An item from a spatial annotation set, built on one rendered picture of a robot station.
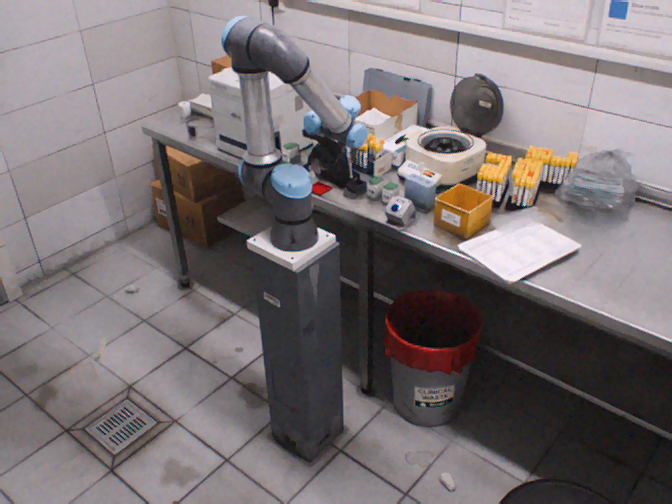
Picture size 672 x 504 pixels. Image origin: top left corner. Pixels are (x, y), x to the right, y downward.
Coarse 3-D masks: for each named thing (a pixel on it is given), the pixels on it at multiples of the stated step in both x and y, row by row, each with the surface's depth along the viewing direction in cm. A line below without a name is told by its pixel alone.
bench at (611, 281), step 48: (336, 96) 301; (192, 144) 274; (336, 192) 239; (336, 240) 323; (432, 240) 212; (576, 240) 210; (624, 240) 209; (384, 288) 291; (432, 288) 290; (480, 288) 289; (528, 288) 194; (576, 288) 190; (624, 288) 190; (528, 336) 264; (576, 336) 263; (624, 336) 184; (576, 384) 242; (624, 384) 242
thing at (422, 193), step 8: (408, 176) 226; (416, 176) 226; (408, 184) 226; (416, 184) 224; (424, 184) 222; (432, 184) 221; (408, 192) 228; (416, 192) 225; (424, 192) 223; (432, 192) 223; (416, 200) 227; (424, 200) 224; (432, 200) 225; (416, 208) 227; (424, 208) 226; (432, 208) 227
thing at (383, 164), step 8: (344, 152) 256; (344, 160) 257; (368, 160) 244; (376, 160) 243; (384, 160) 247; (352, 168) 251; (368, 168) 251; (376, 168) 244; (384, 168) 248; (376, 176) 246
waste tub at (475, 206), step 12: (444, 192) 217; (456, 192) 222; (468, 192) 220; (480, 192) 217; (444, 204) 212; (456, 204) 225; (468, 204) 222; (480, 204) 219; (444, 216) 214; (456, 216) 211; (468, 216) 207; (480, 216) 213; (444, 228) 217; (456, 228) 213; (468, 228) 210; (480, 228) 216
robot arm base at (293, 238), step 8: (312, 216) 205; (272, 224) 207; (280, 224) 202; (288, 224) 201; (296, 224) 201; (304, 224) 202; (312, 224) 205; (272, 232) 206; (280, 232) 203; (288, 232) 202; (296, 232) 202; (304, 232) 203; (312, 232) 205; (272, 240) 206; (280, 240) 204; (288, 240) 203; (296, 240) 202; (304, 240) 203; (312, 240) 205; (280, 248) 205; (288, 248) 203; (296, 248) 203; (304, 248) 204
